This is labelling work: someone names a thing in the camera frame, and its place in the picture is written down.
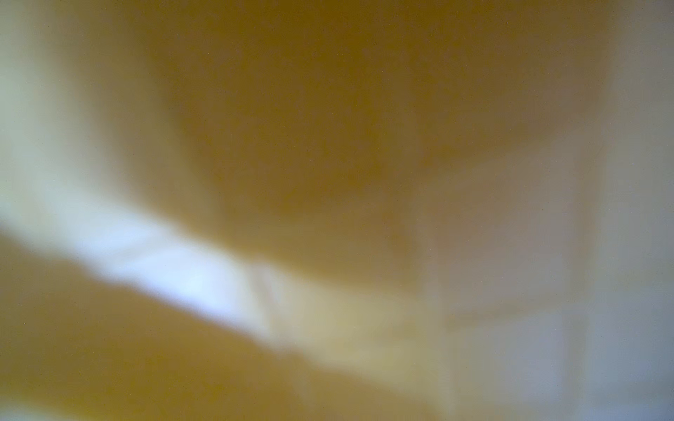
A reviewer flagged yellow drawer cabinet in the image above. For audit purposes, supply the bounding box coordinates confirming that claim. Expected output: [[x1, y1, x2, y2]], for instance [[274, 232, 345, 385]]
[[1, 1, 673, 420]]

